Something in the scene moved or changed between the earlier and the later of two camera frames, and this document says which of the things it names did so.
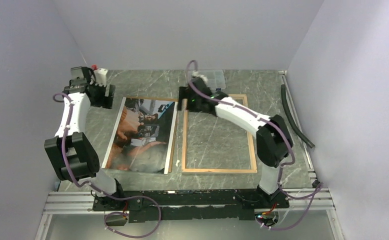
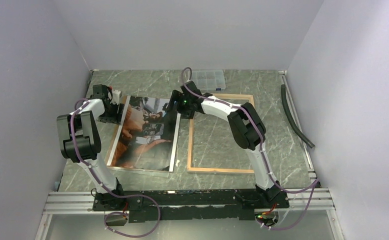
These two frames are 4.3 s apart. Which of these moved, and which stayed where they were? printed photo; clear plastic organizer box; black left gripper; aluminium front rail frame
Moved: black left gripper
Stayed: aluminium front rail frame; clear plastic organizer box; printed photo
